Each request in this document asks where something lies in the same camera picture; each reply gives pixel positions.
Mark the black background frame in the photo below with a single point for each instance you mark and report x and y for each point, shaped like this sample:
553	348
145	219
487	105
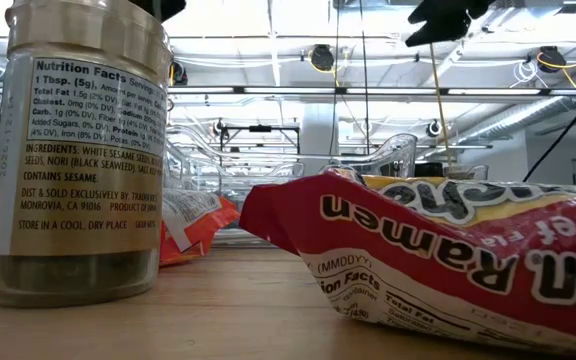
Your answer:
260	129

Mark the red ramen packet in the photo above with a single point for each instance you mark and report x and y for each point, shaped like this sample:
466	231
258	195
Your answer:
418	260

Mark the clear plastic bin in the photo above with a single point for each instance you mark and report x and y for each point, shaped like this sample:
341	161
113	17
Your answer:
398	150
473	171

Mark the orange white ramen packet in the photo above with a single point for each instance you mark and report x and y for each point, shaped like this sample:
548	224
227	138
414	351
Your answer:
203	225

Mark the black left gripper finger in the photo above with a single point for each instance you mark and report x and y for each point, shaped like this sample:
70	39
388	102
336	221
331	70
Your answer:
163	7

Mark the gold lid seasoning jar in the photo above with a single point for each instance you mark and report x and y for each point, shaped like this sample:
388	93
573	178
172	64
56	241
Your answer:
83	175

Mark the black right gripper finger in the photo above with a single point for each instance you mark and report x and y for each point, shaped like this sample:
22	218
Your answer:
448	10
443	32

